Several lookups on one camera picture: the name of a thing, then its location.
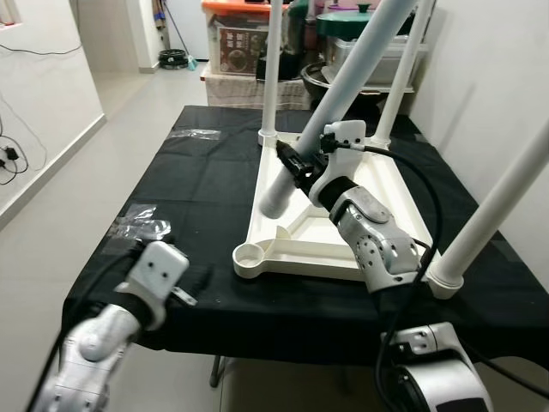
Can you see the clear plastic container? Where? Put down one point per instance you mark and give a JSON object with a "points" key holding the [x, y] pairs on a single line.
{"points": [[390, 56]]}

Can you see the clear storage box orange lid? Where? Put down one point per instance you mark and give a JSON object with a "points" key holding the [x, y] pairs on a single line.
{"points": [[232, 7]]}

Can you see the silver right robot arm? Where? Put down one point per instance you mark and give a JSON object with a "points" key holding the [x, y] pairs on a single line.
{"points": [[377, 232]]}

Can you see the clear plastic bag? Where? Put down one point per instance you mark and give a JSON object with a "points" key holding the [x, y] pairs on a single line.
{"points": [[196, 133], [141, 223]]}

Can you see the beige cloth covered bench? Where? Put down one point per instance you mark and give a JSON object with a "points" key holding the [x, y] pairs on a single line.
{"points": [[232, 92]]}

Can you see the black round wok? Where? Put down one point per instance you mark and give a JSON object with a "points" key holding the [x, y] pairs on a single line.
{"points": [[313, 86]]}

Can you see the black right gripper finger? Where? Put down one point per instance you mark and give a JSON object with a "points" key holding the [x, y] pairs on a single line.
{"points": [[287, 155]]}

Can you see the red printed carton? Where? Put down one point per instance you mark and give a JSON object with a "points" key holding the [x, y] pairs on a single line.
{"points": [[238, 47]]}

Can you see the white plastic table top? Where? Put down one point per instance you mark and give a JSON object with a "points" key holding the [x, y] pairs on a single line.
{"points": [[300, 249]]}

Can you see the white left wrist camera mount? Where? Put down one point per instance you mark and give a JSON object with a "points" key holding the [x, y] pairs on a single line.
{"points": [[159, 266]]}

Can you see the black tablecloth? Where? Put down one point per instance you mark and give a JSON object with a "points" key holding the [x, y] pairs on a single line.
{"points": [[214, 189]]}

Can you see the black plug adapter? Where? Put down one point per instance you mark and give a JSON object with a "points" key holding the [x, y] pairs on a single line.
{"points": [[10, 154]]}

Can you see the dark metal folding table frame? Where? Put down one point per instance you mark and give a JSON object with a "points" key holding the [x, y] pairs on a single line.
{"points": [[219, 369]]}

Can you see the green pot lid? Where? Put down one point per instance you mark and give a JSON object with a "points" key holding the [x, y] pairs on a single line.
{"points": [[343, 21]]}

